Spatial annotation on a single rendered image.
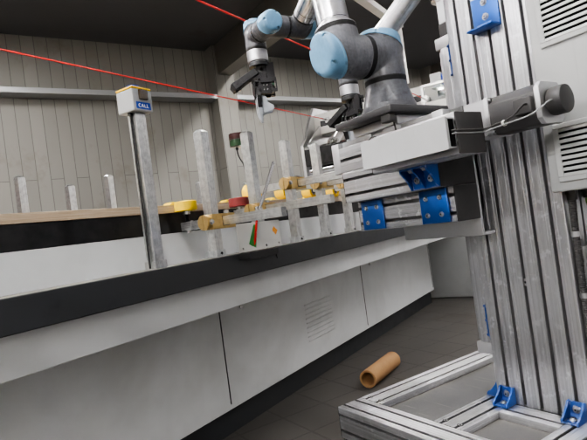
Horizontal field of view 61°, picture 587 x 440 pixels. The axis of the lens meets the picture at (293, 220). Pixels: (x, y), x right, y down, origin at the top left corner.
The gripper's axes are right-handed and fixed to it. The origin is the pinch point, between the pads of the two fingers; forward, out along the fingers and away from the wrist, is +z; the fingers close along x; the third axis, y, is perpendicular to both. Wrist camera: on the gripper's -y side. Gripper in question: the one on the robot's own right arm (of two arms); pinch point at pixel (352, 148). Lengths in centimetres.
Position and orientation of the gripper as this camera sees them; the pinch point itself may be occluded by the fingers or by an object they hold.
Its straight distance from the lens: 200.2
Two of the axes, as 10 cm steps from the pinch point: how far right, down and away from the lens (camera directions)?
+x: 6.7, -0.8, 7.4
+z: 1.3, 9.9, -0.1
